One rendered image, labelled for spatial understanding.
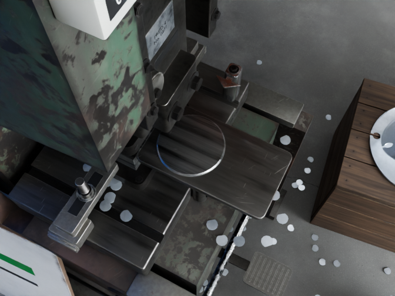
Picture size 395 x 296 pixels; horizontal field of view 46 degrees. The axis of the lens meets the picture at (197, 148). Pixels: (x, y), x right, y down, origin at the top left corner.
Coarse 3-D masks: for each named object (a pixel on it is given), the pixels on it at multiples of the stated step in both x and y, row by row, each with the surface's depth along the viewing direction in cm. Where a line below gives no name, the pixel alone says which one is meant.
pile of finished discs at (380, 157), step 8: (392, 112) 137; (384, 120) 136; (376, 128) 135; (384, 128) 135; (376, 144) 132; (392, 144) 132; (376, 152) 131; (376, 160) 130; (384, 160) 130; (392, 160) 130; (384, 168) 129; (392, 168) 129; (384, 176) 128; (392, 176) 128
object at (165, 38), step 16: (144, 0) 52; (160, 0) 56; (176, 0) 60; (144, 16) 54; (160, 16) 58; (176, 16) 63; (160, 32) 60; (176, 32) 65; (160, 48) 62; (176, 48) 68; (160, 64) 65; (176, 64) 68; (192, 64) 68; (160, 80) 64; (176, 80) 67; (192, 80) 71; (160, 96) 66; (176, 96) 68; (160, 112) 67; (176, 112) 68; (160, 128) 72
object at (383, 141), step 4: (392, 120) 134; (392, 124) 134; (388, 128) 133; (392, 128) 132; (384, 132) 132; (388, 132) 132; (392, 132) 131; (384, 136) 131; (388, 136) 130; (392, 136) 129; (380, 140) 129; (384, 140) 129; (388, 140) 129; (392, 140) 128; (384, 144) 128; (384, 148) 127; (388, 148) 126; (392, 148) 125; (384, 152) 125; (388, 152) 124; (392, 152) 123; (392, 156) 122
